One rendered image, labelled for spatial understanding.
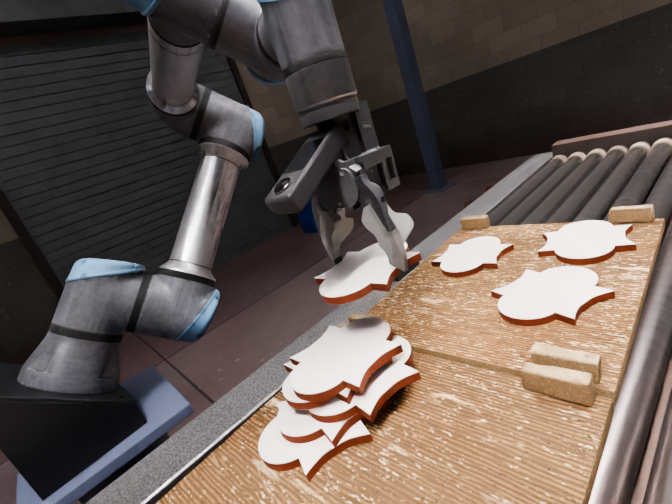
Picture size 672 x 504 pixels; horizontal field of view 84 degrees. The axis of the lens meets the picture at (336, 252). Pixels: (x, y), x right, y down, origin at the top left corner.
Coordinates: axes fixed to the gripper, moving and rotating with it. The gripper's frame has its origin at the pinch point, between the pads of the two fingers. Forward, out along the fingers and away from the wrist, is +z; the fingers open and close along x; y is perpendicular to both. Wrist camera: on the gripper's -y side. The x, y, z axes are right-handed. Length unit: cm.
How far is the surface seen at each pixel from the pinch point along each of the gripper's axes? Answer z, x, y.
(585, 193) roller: 13, -10, 64
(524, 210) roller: 13, 1, 56
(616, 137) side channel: 9, -10, 103
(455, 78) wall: -35, 240, 521
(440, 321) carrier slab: 12.0, -4.1, 7.2
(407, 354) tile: 8.9, -6.7, -4.2
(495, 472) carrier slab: 12.5, -19.2, -11.4
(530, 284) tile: 10.6, -13.3, 17.0
